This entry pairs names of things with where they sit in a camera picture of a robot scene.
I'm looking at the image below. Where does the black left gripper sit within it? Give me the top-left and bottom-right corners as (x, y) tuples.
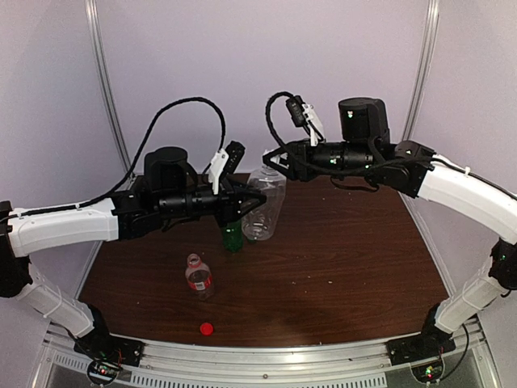
(157, 177), (267, 227)

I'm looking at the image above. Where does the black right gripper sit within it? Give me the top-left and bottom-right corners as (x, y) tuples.
(263, 136), (377, 181)

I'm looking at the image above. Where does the clear bottle white cap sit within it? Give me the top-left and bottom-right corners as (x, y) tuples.
(241, 155), (288, 242)

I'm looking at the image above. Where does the green plastic bottle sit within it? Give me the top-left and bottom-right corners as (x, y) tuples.
(221, 220), (243, 253)

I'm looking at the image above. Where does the clear bottle red label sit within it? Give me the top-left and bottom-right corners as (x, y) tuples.
(185, 254), (214, 301)

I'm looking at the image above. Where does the red bottle cap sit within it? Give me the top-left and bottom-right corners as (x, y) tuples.
(200, 323), (214, 336)

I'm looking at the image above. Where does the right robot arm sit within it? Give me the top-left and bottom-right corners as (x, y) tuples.
(263, 91), (516, 357)

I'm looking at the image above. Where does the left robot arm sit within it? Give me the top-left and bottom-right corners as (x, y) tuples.
(1, 142), (266, 359)

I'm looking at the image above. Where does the left circuit board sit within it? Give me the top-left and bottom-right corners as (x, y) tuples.
(86, 361), (122, 386)

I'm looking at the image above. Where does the circuit board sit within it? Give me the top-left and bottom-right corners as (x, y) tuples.
(410, 361), (444, 384)
(86, 361), (122, 386)

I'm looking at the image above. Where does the right circuit board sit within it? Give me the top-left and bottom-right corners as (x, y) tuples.
(410, 361), (444, 384)

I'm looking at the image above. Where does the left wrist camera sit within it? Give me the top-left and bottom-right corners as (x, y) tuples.
(208, 141), (246, 195)

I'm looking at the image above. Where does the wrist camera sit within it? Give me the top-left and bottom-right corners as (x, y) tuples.
(285, 95), (326, 147)
(208, 141), (246, 195)

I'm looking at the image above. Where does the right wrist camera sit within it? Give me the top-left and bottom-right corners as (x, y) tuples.
(285, 95), (326, 147)

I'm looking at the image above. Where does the left black sleeved cable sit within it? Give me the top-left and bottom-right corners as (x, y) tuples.
(7, 96), (227, 219)

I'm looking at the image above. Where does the right rear aluminium post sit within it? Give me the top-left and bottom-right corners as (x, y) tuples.
(402, 0), (440, 141)

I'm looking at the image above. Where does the aluminium post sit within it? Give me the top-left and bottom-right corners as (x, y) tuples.
(84, 0), (131, 173)
(402, 0), (440, 141)

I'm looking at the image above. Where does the left rear aluminium post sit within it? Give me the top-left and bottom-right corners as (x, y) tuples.
(84, 0), (131, 173)

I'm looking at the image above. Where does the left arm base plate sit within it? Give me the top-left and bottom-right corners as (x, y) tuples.
(73, 335), (144, 367)

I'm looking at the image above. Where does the front aluminium frame rail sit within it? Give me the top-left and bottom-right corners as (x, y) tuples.
(28, 318), (502, 387)

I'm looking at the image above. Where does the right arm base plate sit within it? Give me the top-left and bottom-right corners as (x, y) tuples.
(386, 333), (456, 366)

